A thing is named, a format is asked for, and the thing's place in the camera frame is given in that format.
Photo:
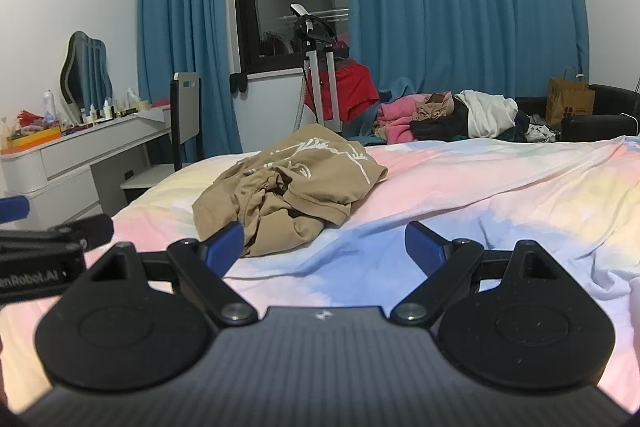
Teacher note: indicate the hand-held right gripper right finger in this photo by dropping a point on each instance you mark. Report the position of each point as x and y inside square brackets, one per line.
[424, 248]

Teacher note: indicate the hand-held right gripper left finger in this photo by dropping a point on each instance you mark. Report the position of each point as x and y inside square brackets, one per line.
[226, 247]

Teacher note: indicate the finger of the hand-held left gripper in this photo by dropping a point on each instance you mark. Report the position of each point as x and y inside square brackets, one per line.
[14, 209]
[92, 229]

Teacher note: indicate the tan printed t-shirt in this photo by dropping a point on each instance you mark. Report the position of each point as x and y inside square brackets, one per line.
[300, 177]

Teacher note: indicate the orange box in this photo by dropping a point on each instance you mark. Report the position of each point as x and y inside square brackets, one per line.
[30, 140]

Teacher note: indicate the white dressing table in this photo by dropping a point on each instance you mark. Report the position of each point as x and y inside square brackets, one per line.
[70, 152]

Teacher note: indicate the pastel tie-dye bed blanket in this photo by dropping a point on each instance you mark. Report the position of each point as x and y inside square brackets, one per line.
[500, 187]

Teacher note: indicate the group of cosmetic bottles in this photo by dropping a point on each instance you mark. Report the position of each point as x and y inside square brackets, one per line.
[100, 109]

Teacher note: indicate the black cloth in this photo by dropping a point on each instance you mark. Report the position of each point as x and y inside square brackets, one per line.
[445, 127]

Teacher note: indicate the pink cloth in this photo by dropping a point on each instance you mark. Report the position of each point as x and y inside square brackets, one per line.
[395, 122]

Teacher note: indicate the beige cloth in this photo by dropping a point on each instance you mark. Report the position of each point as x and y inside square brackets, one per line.
[432, 107]

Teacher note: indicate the dark green cloth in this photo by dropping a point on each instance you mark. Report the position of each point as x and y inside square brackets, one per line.
[512, 135]

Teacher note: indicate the grey black chair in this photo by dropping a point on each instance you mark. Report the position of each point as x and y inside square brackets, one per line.
[185, 107]

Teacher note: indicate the blue cloth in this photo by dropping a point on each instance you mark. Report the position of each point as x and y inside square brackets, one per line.
[397, 92]

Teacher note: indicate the wavy framed mirror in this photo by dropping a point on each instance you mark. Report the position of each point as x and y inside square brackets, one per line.
[85, 67]

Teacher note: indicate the white patterned cloth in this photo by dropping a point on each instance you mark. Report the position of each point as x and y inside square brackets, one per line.
[542, 129]

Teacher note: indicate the red cloth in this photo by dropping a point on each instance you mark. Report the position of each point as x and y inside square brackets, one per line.
[355, 92]

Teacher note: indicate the brown paper bag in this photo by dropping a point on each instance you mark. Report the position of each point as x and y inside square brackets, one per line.
[567, 104]

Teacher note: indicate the black sofa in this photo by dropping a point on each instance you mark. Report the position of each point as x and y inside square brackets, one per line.
[605, 114]

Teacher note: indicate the narrow blue curtain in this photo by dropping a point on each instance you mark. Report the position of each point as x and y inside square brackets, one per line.
[185, 7]

